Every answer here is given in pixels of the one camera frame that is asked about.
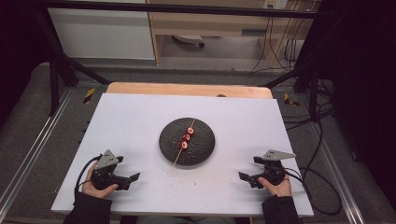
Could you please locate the white cabinet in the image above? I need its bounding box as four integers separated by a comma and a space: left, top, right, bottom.
47, 7, 156, 61

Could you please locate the black hanging cable bundle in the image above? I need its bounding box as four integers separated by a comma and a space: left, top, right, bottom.
249, 15, 302, 75

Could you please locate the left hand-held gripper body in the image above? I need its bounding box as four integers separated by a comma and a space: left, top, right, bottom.
91, 149, 131, 191

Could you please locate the black metal frame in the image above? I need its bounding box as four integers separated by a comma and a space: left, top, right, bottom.
31, 0, 331, 118

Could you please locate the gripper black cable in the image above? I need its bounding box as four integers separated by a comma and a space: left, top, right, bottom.
74, 153, 104, 203
283, 167, 314, 202

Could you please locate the wooden table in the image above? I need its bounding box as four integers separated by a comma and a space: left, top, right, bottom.
106, 81, 274, 100

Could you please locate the white device with black wheel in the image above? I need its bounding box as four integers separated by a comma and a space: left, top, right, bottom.
172, 34, 206, 49

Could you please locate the thin bamboo skewer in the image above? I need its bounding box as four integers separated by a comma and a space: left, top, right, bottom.
171, 118, 197, 171

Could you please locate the light wooden shelf unit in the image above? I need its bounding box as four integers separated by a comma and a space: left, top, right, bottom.
146, 0, 316, 68

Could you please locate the black floor cable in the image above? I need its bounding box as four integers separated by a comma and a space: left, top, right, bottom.
281, 102, 344, 217

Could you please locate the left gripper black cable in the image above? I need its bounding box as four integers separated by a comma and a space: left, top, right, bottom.
74, 153, 104, 203

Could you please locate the person's right hand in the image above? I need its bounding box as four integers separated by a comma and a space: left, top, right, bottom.
257, 175, 292, 198

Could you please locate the yellow black tape strip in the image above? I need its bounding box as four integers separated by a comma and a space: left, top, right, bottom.
283, 92, 301, 107
82, 87, 97, 105

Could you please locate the aluminium floor rail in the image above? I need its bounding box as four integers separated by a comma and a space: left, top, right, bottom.
311, 124, 366, 224
0, 88, 73, 213

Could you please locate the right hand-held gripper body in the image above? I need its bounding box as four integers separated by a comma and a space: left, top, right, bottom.
248, 149, 297, 188

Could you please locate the round black textured plate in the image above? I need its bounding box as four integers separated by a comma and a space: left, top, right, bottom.
158, 117, 217, 167

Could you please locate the white wall socket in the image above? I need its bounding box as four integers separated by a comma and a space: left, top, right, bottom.
262, 0, 290, 10

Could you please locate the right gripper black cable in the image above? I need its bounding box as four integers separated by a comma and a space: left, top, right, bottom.
283, 167, 314, 202

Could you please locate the person's left hand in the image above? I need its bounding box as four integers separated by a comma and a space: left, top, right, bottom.
82, 161, 120, 199

